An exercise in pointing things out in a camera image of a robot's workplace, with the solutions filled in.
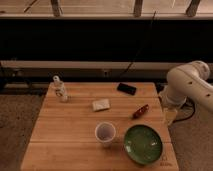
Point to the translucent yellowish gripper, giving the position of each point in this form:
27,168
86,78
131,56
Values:
170,115

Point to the white sponge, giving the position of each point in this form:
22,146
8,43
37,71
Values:
100,105

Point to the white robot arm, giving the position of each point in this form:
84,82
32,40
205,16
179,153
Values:
186,81

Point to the green ceramic plate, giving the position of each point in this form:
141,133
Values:
143,144

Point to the red brown marker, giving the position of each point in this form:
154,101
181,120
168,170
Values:
140,111

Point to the black smartphone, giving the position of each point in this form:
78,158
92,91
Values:
126,88

